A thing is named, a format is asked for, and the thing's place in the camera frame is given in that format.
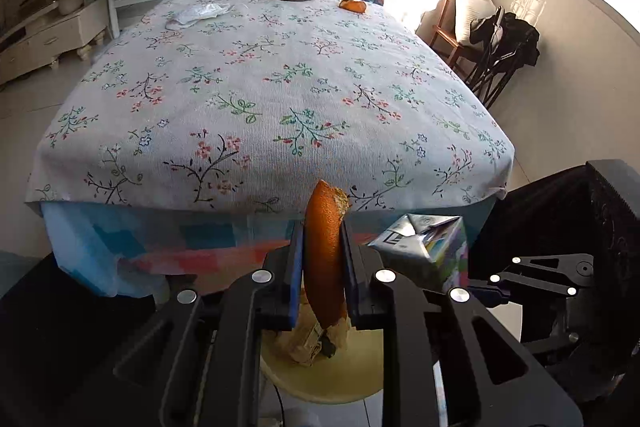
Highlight green and blue juice carton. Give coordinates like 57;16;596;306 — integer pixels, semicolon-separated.
367;213;469;295

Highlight black folding chair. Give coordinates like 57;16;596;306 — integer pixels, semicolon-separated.
462;4;531;110

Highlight white floral tablecloth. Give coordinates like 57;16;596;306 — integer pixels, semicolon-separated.
24;0;516;215

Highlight wooden chair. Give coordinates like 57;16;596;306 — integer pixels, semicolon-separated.
429;0;481;68

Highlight black jacket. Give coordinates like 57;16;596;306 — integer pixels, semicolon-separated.
470;9;542;68

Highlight white pillow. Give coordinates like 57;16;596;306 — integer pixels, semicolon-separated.
452;0;498;48

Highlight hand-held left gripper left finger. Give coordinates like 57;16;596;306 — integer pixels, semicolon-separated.
112;222;306;427

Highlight long orange peel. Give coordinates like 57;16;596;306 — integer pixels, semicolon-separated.
304;179;351;333

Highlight yellow bin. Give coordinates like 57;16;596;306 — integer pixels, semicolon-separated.
260;324;386;405

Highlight pastel checked undercloth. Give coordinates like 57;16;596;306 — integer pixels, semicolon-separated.
40;199;501;298

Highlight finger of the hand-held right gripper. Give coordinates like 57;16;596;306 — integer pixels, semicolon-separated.
470;253;596;308

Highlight white low cabinet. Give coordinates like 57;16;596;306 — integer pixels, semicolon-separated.
0;0;108;82

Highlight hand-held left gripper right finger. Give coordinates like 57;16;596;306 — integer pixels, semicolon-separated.
340;219;583;427

